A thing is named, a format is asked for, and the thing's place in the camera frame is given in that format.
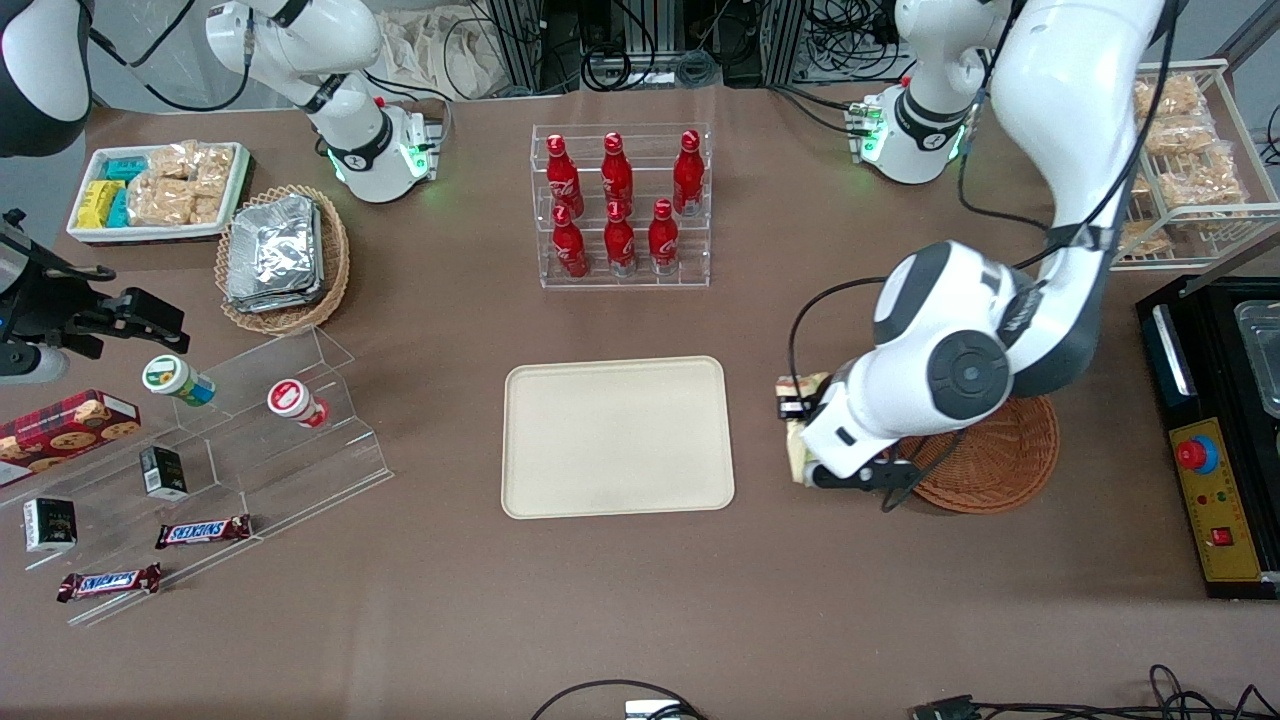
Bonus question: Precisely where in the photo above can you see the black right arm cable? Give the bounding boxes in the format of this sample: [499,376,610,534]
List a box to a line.
[88,0,253,114]

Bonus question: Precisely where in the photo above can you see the triangular sandwich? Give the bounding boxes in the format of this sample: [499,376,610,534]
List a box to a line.
[778,371,834,485]

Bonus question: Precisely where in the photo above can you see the aluminium frame post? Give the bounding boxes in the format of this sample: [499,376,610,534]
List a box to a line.
[762,0,813,87]
[488,0,547,93]

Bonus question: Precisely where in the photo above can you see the clear acrylic bottle rack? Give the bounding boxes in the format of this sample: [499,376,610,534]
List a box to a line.
[530,122,714,292]

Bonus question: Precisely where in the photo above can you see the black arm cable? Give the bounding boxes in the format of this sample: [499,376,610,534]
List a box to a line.
[787,226,1119,403]
[88,0,253,114]

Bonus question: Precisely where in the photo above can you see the beige cloth bag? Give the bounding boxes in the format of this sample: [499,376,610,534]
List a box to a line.
[376,6,507,102]

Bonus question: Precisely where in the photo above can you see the red cola bottle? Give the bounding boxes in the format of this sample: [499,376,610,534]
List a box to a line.
[545,133,585,220]
[671,129,707,219]
[646,198,682,276]
[551,204,590,280]
[600,131,636,217]
[603,199,639,278]

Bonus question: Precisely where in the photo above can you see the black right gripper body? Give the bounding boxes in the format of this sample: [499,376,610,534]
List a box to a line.
[0,210,107,361]

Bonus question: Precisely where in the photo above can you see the black tangled cables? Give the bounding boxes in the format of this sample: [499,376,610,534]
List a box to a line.
[975,663,1280,720]

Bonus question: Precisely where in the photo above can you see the black looped cable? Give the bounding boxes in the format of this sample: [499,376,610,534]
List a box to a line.
[529,679,707,720]

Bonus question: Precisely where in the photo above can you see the black control box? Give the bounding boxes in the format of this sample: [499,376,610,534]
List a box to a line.
[1134,274,1280,601]

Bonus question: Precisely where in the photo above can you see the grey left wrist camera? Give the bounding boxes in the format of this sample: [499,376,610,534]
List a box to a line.
[808,456,923,493]

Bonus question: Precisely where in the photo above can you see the green lid white cup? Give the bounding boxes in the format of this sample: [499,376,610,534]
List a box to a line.
[141,354,217,409]

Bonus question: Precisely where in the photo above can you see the silver metal strip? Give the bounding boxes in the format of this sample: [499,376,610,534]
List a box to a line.
[1150,303,1199,399]

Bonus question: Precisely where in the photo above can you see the white wire rack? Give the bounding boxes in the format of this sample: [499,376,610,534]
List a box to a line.
[1108,58,1280,273]

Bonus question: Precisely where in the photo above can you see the yellow control panel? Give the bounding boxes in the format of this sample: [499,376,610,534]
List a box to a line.
[1167,417,1265,585]

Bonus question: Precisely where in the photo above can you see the small black white box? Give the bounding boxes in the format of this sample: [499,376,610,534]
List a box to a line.
[22,496,79,554]

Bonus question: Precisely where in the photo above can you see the clear plastic container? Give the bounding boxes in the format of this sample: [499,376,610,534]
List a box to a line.
[1236,298,1280,419]

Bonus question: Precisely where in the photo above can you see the clear acrylic step display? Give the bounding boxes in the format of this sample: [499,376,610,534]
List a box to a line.
[0,324,395,629]

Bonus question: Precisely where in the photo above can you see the white rectangular snack tray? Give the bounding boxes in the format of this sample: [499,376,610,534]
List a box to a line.
[65,140,253,247]

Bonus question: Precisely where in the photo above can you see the red lid white cup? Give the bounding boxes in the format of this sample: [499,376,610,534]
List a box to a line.
[266,377,331,430]

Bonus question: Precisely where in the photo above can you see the red plaid cookie box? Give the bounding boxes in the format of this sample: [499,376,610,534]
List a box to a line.
[0,388,142,477]

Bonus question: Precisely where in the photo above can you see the black cable connector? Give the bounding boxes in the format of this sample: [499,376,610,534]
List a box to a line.
[911,694,984,720]

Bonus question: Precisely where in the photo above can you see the snickers chocolate bar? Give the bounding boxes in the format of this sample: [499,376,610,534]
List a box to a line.
[155,514,254,550]
[57,563,163,603]

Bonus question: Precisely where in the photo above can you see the round brown wicker basket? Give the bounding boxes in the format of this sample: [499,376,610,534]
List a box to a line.
[896,394,1062,516]

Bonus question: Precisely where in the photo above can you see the oval wicker basket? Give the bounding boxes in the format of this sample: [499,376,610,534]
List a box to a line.
[214,184,352,337]

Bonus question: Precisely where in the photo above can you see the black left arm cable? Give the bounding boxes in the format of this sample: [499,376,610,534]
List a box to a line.
[787,226,1119,403]

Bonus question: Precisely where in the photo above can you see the yellow snack pack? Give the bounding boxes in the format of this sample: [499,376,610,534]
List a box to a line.
[76,179,123,229]

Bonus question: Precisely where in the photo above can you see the beige plastic tray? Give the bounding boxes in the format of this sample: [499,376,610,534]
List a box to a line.
[500,355,737,521]

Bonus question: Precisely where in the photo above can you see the silver foil packet stack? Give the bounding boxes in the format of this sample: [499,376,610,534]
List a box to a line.
[226,194,325,314]

